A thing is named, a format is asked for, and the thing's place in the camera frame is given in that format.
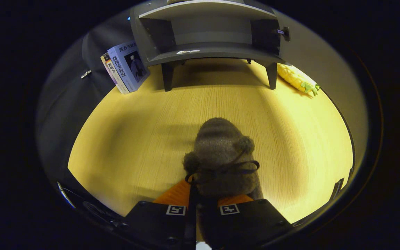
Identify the yellow spine book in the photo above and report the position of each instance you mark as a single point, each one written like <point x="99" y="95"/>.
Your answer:
<point x="112" y="73"/>

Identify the grey shoe cabinet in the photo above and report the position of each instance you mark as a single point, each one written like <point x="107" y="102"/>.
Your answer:
<point x="210" y="50"/>

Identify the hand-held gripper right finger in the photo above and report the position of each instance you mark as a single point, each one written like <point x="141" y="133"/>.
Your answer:
<point x="252" y="222"/>

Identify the yellow plush toy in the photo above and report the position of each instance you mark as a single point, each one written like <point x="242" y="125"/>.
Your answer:
<point x="295" y="79"/>

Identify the silver clip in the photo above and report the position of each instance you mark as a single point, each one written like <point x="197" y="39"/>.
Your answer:
<point x="85" y="74"/>

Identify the brown fuzzy shoe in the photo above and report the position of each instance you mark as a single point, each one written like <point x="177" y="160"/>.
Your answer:
<point x="219" y="146"/>

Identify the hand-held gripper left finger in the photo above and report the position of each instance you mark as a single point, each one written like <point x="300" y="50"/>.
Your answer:
<point x="151" y="222"/>

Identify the black backdrop cloth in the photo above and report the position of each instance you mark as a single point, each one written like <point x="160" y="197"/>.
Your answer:
<point x="64" y="104"/>

